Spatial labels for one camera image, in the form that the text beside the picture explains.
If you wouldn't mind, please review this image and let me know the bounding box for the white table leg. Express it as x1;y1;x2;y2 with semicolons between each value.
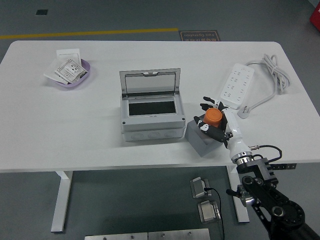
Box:
50;170;74;233
226;166;250;223

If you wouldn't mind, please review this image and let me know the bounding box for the plain white switch plate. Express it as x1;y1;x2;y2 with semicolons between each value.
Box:
55;48;82;63

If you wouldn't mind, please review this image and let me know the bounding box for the grey metal plate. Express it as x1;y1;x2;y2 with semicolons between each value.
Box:
84;232;149;240
147;228;211;240

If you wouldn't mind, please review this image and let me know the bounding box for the silver foot pedal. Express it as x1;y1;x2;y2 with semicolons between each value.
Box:
189;176;213;199
197;200;222;224

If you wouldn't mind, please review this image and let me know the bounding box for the brown floor sign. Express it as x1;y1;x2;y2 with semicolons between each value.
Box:
178;29;222;42

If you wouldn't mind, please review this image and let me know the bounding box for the white wall plate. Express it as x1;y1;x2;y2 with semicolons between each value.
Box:
43;59;69;85

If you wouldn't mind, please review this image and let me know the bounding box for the black pedal cable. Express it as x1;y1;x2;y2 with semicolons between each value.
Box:
203;186;226;240

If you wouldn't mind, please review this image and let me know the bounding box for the white power cord with plug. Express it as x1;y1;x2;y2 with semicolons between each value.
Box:
236;53;291;119

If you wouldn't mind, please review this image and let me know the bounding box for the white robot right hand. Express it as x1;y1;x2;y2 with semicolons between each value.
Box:
193;96;253;159

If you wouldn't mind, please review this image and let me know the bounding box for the white socket plate, printed label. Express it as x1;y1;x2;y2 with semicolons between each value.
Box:
54;57;86;85

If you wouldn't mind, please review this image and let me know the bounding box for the grey cube with round hole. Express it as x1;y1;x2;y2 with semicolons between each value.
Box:
184;117;223;158

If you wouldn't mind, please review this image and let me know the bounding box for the red object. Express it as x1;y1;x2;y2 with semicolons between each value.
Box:
309;4;320;26

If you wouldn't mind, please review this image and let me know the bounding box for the white power strip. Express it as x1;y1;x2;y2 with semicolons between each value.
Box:
218;62;255;110

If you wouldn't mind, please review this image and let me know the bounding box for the orange cylinder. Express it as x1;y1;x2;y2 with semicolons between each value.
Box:
202;107;224;129

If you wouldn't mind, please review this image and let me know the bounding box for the grey electrical box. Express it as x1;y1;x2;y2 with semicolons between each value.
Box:
118;67;187;143

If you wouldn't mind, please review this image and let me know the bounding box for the purple plastic tray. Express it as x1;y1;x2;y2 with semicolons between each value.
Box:
47;58;91;89

